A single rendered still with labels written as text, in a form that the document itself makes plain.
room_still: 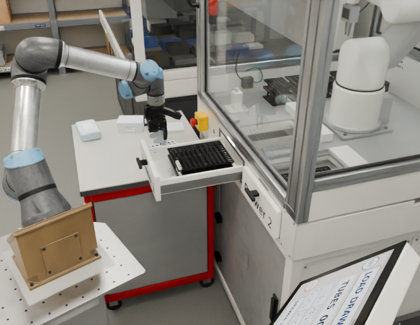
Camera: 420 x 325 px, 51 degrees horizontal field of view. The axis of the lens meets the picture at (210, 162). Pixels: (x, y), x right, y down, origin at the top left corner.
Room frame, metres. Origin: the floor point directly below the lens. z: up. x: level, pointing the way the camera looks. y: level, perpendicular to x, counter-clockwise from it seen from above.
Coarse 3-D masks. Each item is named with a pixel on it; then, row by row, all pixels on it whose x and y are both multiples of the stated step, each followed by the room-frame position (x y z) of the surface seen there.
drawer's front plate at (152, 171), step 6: (144, 144) 1.53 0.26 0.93; (144, 150) 1.48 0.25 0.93; (144, 156) 1.48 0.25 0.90; (150, 156) 1.44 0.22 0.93; (150, 162) 1.39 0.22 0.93; (144, 168) 1.51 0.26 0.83; (150, 168) 1.37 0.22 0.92; (156, 168) 1.35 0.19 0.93; (150, 174) 1.38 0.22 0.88; (156, 174) 1.31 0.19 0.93; (150, 180) 1.39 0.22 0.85; (156, 180) 1.30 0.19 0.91; (156, 186) 1.30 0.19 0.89; (156, 192) 1.30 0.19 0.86; (156, 198) 1.30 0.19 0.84
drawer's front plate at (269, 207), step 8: (248, 168) 1.35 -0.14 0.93; (248, 176) 1.32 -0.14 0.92; (248, 184) 1.31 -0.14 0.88; (256, 184) 1.25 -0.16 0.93; (264, 192) 1.20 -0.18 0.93; (248, 200) 1.31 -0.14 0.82; (256, 200) 1.24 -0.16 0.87; (264, 200) 1.18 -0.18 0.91; (272, 200) 1.16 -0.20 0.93; (256, 208) 1.24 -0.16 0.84; (264, 208) 1.18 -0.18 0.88; (272, 208) 1.12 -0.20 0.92; (264, 216) 1.17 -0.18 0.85; (272, 216) 1.12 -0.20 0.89; (280, 216) 1.10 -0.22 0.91; (272, 224) 1.11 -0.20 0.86; (280, 224) 1.10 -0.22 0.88; (272, 232) 1.11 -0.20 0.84
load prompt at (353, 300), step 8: (368, 272) 0.62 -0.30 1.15; (376, 272) 0.60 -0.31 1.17; (360, 280) 0.61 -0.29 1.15; (368, 280) 0.59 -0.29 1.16; (352, 288) 0.59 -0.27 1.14; (360, 288) 0.57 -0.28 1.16; (368, 288) 0.56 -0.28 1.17; (352, 296) 0.56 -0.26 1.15; (360, 296) 0.55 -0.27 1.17; (344, 304) 0.55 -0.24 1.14; (352, 304) 0.54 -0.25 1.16; (360, 304) 0.52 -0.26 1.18; (344, 312) 0.53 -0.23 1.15; (352, 312) 0.51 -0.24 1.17; (336, 320) 0.51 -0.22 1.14; (344, 320) 0.50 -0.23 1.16
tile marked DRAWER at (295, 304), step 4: (296, 300) 0.68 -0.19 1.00; (300, 300) 0.67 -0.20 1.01; (292, 304) 0.68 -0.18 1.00; (296, 304) 0.66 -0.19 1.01; (300, 304) 0.65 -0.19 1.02; (288, 308) 0.67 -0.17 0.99; (292, 308) 0.66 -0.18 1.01; (296, 308) 0.65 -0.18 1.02; (284, 312) 0.66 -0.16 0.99; (288, 312) 0.65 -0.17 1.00; (292, 312) 0.64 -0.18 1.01; (284, 316) 0.65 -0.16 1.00; (288, 316) 0.63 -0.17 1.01; (280, 320) 0.64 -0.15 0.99; (284, 320) 0.62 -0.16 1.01; (288, 320) 0.61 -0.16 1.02; (276, 324) 0.63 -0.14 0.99; (280, 324) 0.62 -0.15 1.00; (284, 324) 0.61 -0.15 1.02
